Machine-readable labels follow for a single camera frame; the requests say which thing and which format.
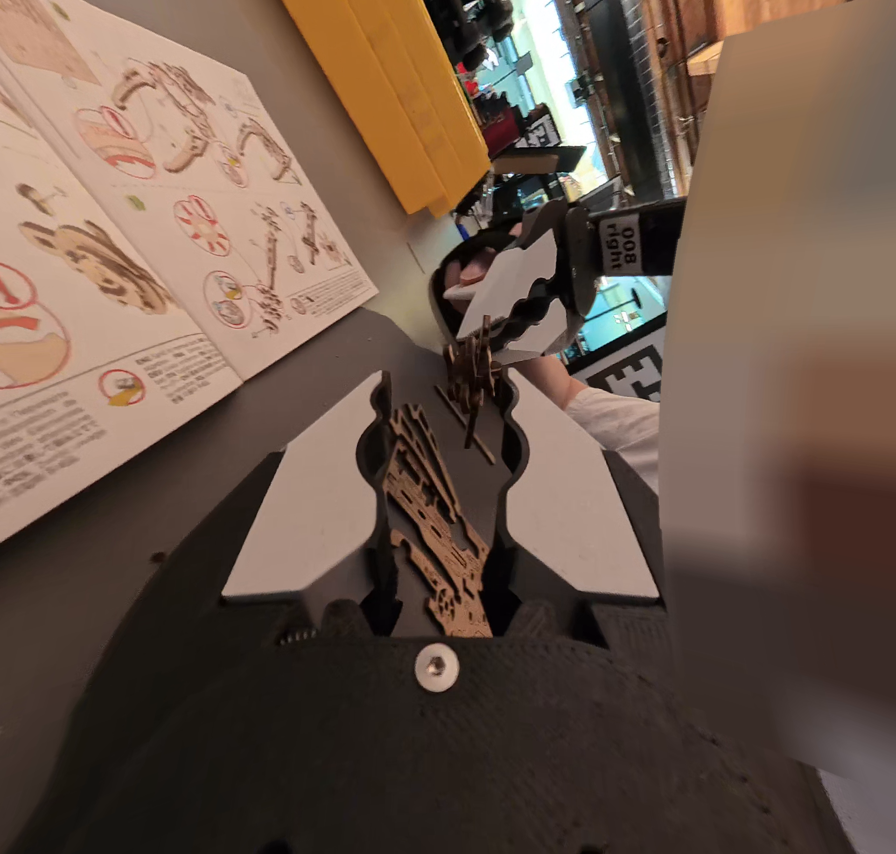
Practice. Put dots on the wooden gear assembly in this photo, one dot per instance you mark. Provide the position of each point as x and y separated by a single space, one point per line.
472 371

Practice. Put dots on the wooden laser-cut puzzle sheet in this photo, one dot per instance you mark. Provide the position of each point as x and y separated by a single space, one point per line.
420 490

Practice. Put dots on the white instruction booklet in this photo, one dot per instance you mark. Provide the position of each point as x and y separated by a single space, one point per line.
161 294

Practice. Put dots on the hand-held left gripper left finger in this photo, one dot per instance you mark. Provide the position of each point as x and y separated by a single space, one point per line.
308 511

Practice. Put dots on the person's right hand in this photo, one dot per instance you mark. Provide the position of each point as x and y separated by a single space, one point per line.
474 270

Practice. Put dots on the thin wooden strip part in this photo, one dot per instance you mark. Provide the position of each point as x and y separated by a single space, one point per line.
452 408

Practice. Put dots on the framed black white marker sign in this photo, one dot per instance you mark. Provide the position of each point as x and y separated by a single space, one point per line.
630 371

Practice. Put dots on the yellow plastic bin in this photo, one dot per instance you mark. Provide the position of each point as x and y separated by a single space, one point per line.
378 63

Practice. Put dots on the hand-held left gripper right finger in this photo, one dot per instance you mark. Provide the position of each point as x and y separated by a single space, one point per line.
567 511

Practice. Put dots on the person's right forearm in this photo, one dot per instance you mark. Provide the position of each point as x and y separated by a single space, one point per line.
609 420

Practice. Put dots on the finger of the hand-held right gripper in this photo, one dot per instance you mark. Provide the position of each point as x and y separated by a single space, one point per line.
518 273
542 333

